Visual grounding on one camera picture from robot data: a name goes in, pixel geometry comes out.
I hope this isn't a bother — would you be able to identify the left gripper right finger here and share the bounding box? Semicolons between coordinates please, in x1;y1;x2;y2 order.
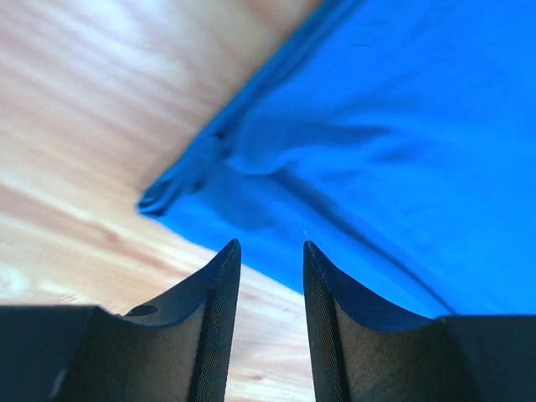
303;241;469;401

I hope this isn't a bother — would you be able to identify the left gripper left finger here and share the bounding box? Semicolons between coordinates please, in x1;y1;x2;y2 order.
62;240;241;401

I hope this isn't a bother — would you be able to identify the blue t-shirt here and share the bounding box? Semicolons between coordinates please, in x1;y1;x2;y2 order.
138;0;535;317

